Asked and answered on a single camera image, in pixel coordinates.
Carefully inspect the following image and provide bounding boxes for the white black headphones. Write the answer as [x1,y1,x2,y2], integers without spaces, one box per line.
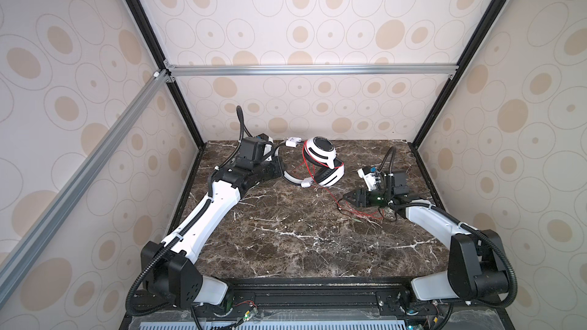
[274,136,345,188]

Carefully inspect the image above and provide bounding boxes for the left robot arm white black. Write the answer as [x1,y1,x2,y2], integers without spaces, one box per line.
[125,157,283,317]

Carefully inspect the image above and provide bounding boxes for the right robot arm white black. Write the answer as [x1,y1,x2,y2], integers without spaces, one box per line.
[343,188,518,308]

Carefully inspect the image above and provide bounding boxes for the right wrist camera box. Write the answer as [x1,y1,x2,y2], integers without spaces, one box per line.
[357,167,410,195]

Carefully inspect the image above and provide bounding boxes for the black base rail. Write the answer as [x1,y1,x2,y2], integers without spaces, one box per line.
[121,277,514,329]

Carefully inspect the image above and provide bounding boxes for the horizontal aluminium frame bar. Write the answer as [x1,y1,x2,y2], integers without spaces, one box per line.
[169,63,459,77]

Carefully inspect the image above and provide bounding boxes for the left slanted aluminium frame bar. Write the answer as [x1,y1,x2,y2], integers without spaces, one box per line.
[1,70,171,306]

